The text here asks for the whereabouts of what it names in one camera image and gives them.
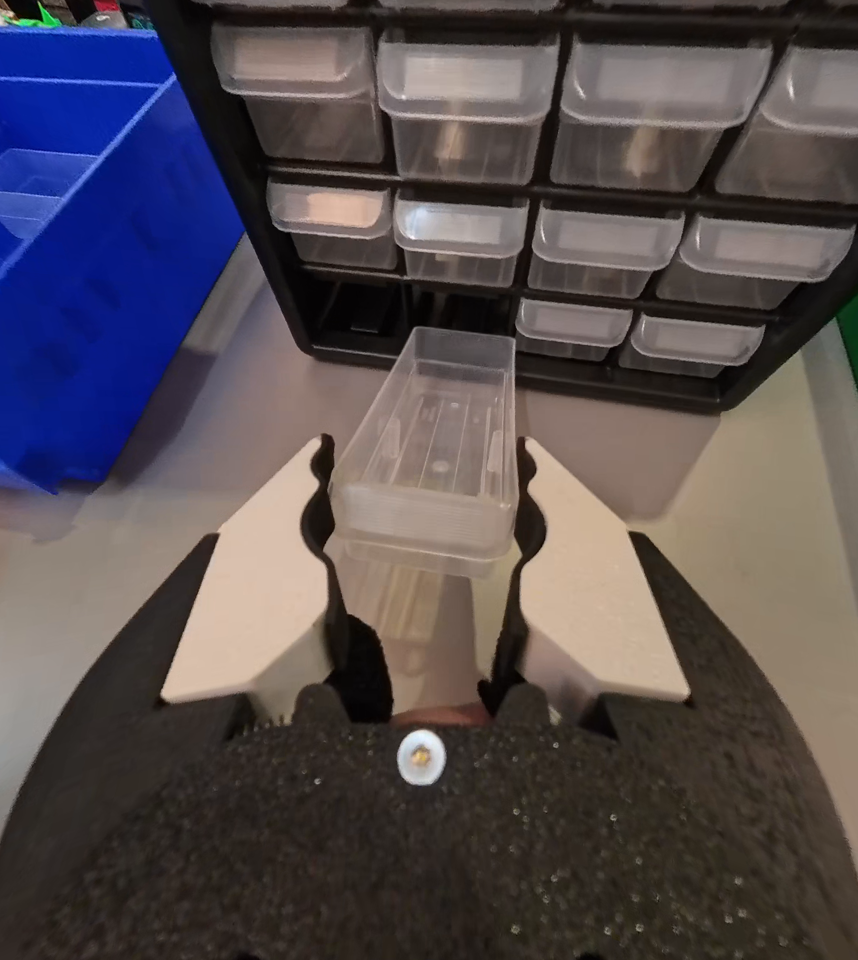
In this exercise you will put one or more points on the small green plastic piece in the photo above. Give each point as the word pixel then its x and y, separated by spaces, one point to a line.
pixel 35 15

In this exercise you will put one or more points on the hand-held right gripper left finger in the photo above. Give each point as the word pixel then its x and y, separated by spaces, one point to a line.
pixel 248 600

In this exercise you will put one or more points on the set of clear cabinet drawers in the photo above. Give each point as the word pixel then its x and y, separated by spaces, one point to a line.
pixel 466 112

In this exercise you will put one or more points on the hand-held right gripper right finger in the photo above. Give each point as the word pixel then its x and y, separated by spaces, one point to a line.
pixel 594 600

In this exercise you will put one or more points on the clear plastic drawer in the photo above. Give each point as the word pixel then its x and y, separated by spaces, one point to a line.
pixel 23 195
pixel 421 517

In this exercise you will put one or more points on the black drawer cabinet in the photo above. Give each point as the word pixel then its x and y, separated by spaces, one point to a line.
pixel 196 112

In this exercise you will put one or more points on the blue plastic bin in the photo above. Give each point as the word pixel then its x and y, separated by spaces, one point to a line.
pixel 98 337

